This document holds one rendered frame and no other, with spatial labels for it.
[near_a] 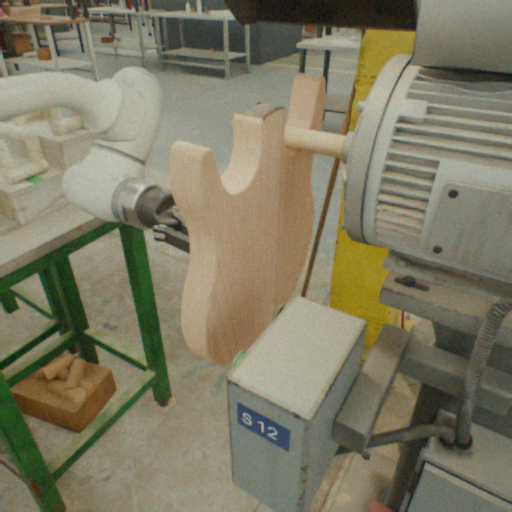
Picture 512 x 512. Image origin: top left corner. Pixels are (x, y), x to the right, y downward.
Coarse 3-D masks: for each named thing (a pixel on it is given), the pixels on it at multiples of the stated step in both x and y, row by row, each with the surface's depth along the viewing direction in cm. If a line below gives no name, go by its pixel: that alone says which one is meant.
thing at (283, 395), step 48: (288, 336) 48; (336, 336) 48; (240, 384) 42; (288, 384) 42; (336, 384) 44; (240, 432) 46; (288, 432) 41; (384, 432) 58; (432, 432) 55; (240, 480) 52; (288, 480) 46
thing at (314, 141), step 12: (288, 132) 64; (300, 132) 63; (312, 132) 63; (324, 132) 62; (288, 144) 65; (300, 144) 63; (312, 144) 62; (324, 144) 61; (336, 144) 61; (336, 156) 62
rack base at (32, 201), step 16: (16, 160) 119; (0, 176) 110; (48, 176) 110; (0, 192) 104; (16, 192) 103; (32, 192) 107; (48, 192) 110; (0, 208) 108; (16, 208) 104; (32, 208) 108; (48, 208) 112
